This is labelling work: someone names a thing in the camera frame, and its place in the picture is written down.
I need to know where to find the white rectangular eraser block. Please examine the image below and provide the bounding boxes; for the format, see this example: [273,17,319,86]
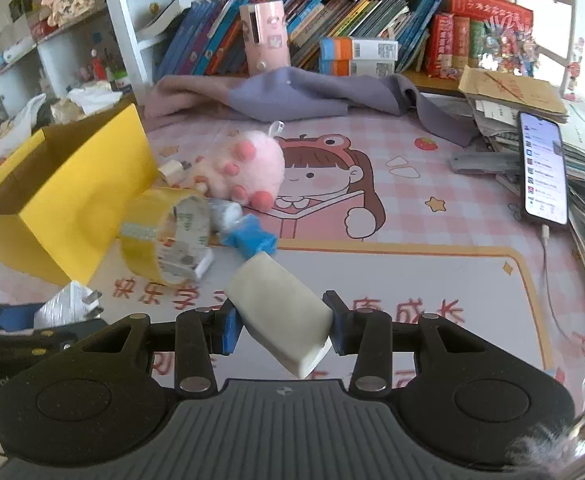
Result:
[225,252,334,379]

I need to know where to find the blue plastic clip toy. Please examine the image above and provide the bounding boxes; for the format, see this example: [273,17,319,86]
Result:
[220,214,278,260]

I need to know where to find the small grey labelled bottle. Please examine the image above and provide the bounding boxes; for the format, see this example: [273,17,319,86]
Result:
[208,198,244,233]

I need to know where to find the yellow tape roll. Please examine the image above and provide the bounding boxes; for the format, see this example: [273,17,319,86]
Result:
[119,188,213,287]

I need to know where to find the pink plush paw toy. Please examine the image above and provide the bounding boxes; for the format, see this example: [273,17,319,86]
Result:
[184,122,285,212]

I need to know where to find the yellow cardboard box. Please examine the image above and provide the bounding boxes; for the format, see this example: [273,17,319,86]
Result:
[0,104,158,285]

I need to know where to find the pink cartoon table mat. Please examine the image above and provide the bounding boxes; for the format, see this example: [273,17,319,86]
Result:
[0,112,585,400]

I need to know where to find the white charger plug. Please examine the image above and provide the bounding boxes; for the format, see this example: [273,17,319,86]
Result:
[158,159,190,188]

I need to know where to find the grey stapler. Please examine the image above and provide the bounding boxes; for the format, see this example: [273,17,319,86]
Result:
[450,152,521,174]

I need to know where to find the pile of clothes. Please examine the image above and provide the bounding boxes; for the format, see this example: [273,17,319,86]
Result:
[0,81,123,159]

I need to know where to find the purple grey cloth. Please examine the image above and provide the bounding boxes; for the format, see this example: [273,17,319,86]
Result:
[142,67,479,148]

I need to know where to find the smartphone with lit screen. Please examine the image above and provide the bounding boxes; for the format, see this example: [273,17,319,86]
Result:
[517,112,568,228]

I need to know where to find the stack of papers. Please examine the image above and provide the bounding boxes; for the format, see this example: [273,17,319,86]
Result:
[467,96,585,259]

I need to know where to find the orange white carton boxes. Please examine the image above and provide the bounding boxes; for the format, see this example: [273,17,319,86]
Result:
[319,37,399,78]

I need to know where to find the white bookshelf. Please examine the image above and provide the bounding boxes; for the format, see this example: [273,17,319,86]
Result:
[0,0,579,126]

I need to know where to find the brown paper envelope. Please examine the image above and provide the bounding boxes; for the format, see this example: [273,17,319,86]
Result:
[459,66,567,117]

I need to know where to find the pink rectangular case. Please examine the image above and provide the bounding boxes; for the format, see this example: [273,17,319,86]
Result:
[239,0,290,76]

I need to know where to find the red book set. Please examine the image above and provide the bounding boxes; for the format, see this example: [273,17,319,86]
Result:
[426,0,539,80]

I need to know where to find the white charging cable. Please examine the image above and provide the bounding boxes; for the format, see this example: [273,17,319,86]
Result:
[539,224,574,344]

